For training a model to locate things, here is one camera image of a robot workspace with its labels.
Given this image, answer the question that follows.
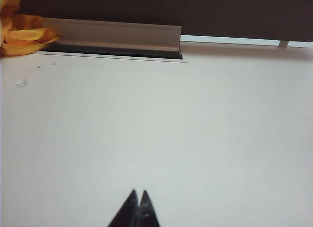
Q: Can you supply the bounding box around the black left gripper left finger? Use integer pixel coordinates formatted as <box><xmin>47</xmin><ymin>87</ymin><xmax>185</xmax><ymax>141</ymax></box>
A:
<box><xmin>107</xmin><ymin>189</ymin><xmax>139</xmax><ymax>227</ymax></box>

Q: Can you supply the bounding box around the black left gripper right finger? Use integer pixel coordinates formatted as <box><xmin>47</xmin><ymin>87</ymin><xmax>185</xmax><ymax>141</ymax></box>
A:
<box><xmin>135</xmin><ymin>189</ymin><xmax>161</xmax><ymax>227</ymax></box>

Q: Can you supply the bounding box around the small clear plastic scrap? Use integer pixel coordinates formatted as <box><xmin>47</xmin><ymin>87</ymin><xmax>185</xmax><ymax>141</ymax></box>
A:
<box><xmin>15</xmin><ymin>77</ymin><xmax>29</xmax><ymax>89</ymax></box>

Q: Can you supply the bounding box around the wide brown desk partition panel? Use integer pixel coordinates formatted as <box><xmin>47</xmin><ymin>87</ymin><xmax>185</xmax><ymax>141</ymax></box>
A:
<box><xmin>19</xmin><ymin>0</ymin><xmax>313</xmax><ymax>43</ymax></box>

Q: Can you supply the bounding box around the orange fabric flower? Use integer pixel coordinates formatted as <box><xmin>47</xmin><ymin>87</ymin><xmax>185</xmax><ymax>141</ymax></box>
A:
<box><xmin>0</xmin><ymin>0</ymin><xmax>61</xmax><ymax>57</ymax></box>

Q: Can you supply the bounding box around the white cable tray lid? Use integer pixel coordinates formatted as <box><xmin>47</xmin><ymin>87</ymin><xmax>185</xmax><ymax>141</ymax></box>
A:
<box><xmin>40</xmin><ymin>17</ymin><xmax>183</xmax><ymax>53</ymax></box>

